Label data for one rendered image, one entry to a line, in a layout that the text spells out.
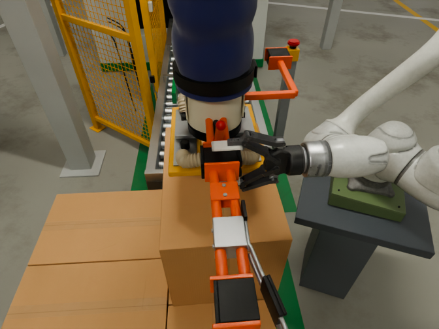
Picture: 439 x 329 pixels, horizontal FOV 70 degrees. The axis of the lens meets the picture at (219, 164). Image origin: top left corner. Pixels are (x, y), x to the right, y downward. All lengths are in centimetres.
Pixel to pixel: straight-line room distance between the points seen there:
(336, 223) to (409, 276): 102
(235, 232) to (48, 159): 247
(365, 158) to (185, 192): 58
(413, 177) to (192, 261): 79
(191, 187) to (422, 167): 77
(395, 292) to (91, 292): 162
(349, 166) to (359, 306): 134
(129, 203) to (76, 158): 109
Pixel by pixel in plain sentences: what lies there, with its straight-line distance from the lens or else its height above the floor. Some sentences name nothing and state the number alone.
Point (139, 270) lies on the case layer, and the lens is 141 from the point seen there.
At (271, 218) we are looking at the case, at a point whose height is 94.
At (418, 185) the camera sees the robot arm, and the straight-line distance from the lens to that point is 126.
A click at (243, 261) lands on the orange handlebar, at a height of 124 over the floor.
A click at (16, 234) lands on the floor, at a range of 250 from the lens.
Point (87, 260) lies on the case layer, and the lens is 150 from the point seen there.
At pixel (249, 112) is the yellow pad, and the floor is 113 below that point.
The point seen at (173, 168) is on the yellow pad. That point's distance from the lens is 92.
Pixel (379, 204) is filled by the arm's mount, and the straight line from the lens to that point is 137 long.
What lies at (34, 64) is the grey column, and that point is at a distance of 226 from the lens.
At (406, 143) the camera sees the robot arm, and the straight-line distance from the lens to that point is 125.
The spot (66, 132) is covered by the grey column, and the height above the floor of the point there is 38.
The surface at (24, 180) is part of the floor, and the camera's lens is 285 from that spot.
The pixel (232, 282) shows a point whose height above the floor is 125.
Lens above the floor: 175
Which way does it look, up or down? 43 degrees down
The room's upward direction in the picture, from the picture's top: straight up
